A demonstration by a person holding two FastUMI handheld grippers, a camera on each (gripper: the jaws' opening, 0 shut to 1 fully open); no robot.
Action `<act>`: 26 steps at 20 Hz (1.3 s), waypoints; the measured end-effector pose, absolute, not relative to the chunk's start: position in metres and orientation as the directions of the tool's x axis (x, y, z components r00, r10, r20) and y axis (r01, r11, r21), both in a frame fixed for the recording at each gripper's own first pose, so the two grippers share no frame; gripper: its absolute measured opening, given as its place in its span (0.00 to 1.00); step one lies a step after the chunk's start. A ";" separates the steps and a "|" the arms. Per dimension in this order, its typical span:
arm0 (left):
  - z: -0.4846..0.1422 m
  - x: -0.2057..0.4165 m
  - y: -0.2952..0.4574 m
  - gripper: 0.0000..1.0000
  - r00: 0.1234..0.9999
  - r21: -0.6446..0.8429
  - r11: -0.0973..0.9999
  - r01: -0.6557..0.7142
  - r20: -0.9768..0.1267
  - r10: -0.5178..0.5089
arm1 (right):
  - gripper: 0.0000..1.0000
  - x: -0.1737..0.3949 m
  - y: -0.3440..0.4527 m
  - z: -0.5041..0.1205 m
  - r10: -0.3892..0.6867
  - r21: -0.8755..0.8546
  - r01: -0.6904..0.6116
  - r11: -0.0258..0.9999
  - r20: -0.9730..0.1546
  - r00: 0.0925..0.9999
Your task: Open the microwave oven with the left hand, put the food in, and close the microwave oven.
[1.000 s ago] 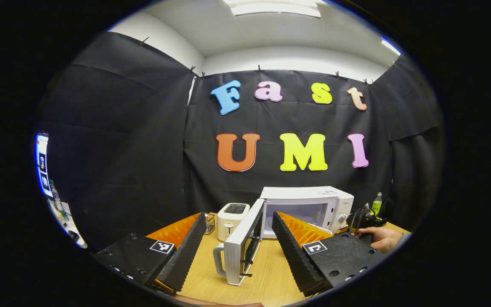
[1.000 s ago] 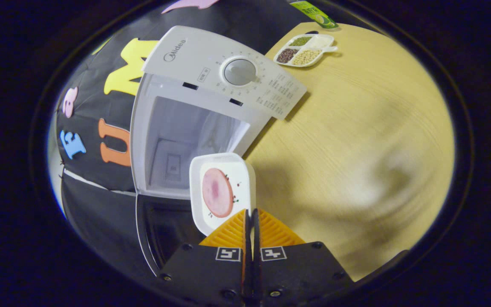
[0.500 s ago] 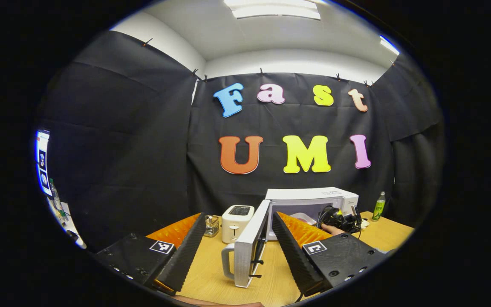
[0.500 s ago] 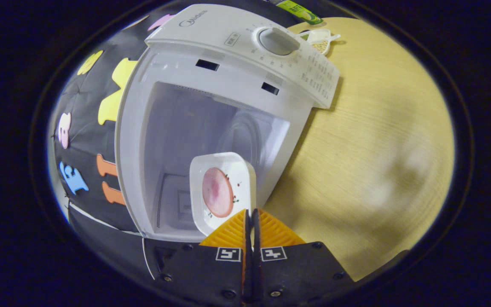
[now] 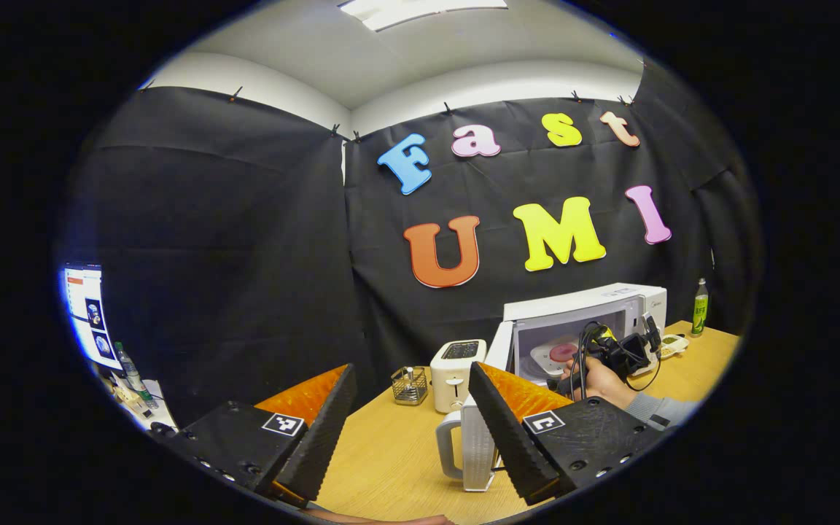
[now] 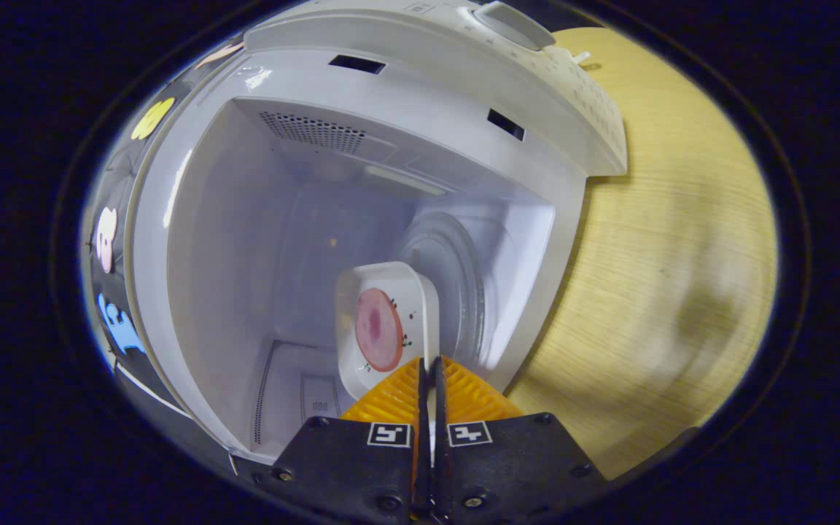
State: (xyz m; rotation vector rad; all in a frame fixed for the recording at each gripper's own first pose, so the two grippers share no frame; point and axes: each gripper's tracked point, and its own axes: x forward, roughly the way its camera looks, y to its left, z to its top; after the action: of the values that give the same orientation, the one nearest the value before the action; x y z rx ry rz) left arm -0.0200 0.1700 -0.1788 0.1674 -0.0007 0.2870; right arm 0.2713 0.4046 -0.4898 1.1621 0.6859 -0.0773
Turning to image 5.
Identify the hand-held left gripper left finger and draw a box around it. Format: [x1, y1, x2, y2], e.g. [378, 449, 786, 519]
[165, 362, 358, 509]

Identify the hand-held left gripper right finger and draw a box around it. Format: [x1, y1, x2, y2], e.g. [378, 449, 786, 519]
[468, 361, 665, 506]

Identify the white microwave oven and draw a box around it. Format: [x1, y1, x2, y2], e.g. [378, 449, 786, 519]
[435, 282, 669, 494]

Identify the white foam food tray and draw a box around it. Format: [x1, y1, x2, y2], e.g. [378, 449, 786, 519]
[531, 334, 588, 378]

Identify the white divided dish with beans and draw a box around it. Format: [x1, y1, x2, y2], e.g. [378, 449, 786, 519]
[657, 333, 691, 359]

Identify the cream white toaster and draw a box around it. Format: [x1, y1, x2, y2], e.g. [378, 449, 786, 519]
[430, 339, 488, 414]

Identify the green drink bottle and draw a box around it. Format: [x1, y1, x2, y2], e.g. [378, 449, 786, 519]
[691, 278, 710, 338]

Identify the white side desk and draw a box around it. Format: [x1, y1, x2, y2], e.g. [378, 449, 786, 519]
[103, 372, 179, 432]

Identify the black backdrop cloth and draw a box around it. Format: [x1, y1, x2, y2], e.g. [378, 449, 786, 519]
[55, 57, 765, 427]

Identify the clear water bottle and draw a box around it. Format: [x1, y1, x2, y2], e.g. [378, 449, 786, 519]
[114, 341, 149, 400]

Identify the computer monitor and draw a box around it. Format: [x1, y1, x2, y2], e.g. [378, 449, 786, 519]
[63, 264, 123, 371]

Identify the ceiling light panel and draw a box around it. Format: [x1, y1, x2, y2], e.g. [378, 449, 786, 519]
[338, 0, 509, 32]

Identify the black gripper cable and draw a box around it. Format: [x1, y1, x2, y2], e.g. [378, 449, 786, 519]
[569, 321, 663, 400]

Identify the metal wire basket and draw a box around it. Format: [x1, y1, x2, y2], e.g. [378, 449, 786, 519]
[391, 366, 429, 406]

